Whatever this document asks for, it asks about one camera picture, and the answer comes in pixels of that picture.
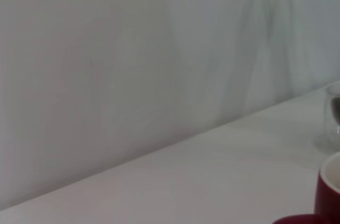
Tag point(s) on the clear glass cup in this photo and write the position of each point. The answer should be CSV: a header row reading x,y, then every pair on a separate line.
x,y
329,128

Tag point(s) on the red mug white inside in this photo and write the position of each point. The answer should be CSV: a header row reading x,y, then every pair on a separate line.
x,y
326,197

